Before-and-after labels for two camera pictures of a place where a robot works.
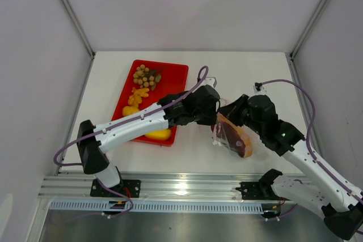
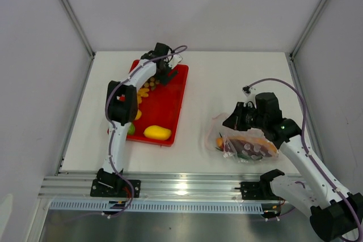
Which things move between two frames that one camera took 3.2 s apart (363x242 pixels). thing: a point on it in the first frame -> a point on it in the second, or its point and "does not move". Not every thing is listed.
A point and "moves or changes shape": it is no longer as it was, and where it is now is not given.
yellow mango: x=164 y=134 does not move
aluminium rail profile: x=155 y=186 does not move
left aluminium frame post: x=74 y=17 does not move
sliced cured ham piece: x=234 y=135 -> x=249 y=147
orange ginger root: x=135 y=99 does not move
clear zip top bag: x=242 y=140 moves or changes shape
